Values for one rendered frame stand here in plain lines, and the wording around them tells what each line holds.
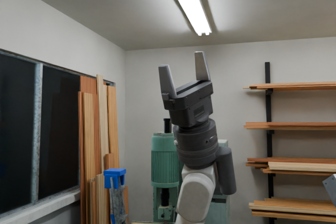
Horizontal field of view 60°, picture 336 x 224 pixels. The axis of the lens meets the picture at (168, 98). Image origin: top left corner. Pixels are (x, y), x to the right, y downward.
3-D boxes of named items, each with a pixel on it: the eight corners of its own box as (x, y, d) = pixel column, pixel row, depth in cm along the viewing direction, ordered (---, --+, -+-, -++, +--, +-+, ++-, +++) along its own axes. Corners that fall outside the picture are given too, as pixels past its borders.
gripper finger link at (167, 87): (171, 64, 51) (177, 97, 53) (158, 64, 53) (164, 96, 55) (165, 66, 50) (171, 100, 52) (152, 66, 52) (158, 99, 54)
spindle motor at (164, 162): (148, 188, 176) (148, 136, 179) (153, 182, 194) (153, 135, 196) (177, 189, 174) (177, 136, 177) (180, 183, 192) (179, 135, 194)
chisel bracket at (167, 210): (158, 222, 178) (158, 207, 178) (161, 215, 192) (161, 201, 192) (170, 222, 177) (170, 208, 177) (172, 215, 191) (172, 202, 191)
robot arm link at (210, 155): (184, 130, 68) (192, 172, 71) (170, 153, 58) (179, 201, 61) (234, 129, 63) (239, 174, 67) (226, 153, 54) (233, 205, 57)
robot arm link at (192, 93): (147, 97, 56) (158, 152, 60) (185, 101, 50) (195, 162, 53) (187, 78, 65) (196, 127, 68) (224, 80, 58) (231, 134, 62)
